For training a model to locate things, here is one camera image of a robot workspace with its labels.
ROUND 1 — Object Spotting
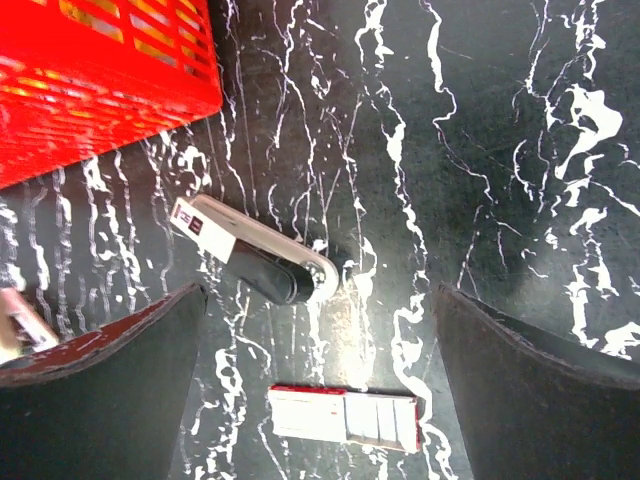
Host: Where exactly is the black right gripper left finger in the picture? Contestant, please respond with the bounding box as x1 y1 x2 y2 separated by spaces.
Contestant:
1 283 207 479

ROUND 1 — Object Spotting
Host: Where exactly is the red white staple box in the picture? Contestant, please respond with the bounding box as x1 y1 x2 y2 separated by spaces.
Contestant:
267 385 420 454

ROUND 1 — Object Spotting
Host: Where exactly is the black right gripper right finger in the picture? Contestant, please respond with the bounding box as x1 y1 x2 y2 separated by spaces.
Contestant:
432 284 639 479

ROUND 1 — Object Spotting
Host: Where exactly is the red plastic basket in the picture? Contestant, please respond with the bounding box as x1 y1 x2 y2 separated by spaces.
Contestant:
1 1 223 187

